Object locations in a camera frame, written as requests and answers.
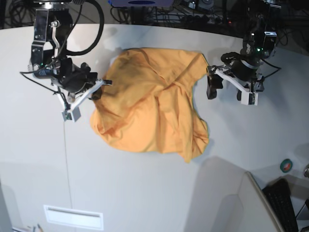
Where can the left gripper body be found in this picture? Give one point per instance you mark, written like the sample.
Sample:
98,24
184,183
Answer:
242,66

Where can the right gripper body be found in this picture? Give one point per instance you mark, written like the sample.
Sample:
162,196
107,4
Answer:
72,78

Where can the orange t-shirt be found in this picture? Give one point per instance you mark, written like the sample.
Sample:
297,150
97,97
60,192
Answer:
149,106

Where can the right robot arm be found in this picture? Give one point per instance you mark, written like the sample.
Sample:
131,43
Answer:
50,58

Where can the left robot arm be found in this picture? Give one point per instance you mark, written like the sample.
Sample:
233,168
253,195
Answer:
260,31

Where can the blue white device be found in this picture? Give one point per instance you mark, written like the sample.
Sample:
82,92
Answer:
140,3

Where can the green tape roll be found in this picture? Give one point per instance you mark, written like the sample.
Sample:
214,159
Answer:
286,165

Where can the metal knob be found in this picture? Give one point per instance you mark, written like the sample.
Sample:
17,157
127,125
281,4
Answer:
306,171

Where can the black keyboard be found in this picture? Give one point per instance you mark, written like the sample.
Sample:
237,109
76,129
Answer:
278,196

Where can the grey side panel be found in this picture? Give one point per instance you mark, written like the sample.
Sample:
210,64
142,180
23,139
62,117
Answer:
246,211

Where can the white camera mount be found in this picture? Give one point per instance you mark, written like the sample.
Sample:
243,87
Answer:
71,102
248,93

